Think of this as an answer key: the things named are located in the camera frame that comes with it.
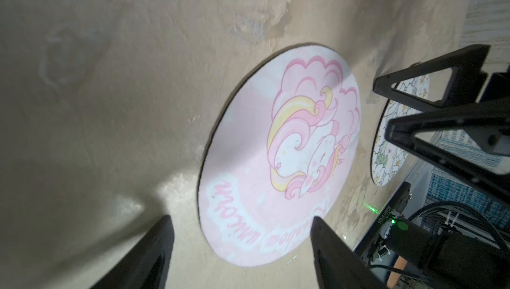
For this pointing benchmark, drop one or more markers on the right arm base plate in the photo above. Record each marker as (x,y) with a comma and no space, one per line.
(370,245)

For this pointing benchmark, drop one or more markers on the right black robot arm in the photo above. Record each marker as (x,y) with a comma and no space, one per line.
(450,259)

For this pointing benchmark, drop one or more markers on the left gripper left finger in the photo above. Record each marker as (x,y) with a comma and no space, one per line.
(147,264)

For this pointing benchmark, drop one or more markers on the pink bunny coaster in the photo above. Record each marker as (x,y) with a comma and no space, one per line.
(279,156)

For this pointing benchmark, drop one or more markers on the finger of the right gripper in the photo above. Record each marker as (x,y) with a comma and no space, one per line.
(438,81)
(470,143)

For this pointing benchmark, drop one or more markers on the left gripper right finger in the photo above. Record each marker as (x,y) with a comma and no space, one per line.
(336,265)

